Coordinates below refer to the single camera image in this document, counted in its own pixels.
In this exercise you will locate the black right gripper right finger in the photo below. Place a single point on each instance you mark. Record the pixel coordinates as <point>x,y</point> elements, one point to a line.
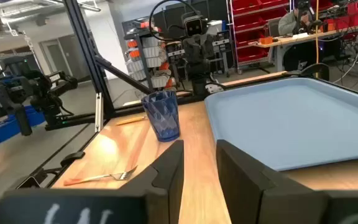
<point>253,196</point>

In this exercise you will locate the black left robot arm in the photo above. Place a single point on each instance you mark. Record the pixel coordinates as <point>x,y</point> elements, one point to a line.
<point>199,82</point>

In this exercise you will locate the blue translucent plastic cup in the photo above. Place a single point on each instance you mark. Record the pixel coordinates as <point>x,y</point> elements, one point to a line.
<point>162,115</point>

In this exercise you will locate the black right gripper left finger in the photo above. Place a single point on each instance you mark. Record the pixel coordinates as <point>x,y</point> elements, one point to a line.
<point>154,193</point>

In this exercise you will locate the black clamp knob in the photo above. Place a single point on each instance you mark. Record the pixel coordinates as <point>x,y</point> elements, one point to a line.
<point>72,158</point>

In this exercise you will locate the black background robot arm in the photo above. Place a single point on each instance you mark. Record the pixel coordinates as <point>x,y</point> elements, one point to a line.
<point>42,90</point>

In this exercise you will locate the red bin shelf rack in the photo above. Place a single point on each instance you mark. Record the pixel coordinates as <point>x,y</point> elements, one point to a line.
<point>253,31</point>

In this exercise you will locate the white and orange parts rack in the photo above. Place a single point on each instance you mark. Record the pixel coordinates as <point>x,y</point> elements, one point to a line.
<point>149,62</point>

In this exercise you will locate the wooden workbench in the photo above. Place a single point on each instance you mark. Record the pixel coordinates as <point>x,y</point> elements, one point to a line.
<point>291,40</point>

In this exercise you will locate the person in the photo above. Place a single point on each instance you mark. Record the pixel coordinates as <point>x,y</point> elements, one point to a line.
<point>287,23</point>

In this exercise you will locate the grey double door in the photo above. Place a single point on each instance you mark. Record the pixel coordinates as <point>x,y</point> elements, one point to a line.
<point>61,56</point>

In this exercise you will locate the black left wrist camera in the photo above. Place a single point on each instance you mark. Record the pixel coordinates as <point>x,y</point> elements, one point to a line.
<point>194,26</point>

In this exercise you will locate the light blue plastic tray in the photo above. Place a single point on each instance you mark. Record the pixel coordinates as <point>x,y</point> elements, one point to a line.
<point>291,124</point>

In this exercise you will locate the silver frame bracket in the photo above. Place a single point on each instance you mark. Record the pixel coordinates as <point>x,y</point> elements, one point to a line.
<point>98,112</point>

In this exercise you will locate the small orange box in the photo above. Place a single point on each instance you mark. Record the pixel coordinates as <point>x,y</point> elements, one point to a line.
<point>266,40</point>

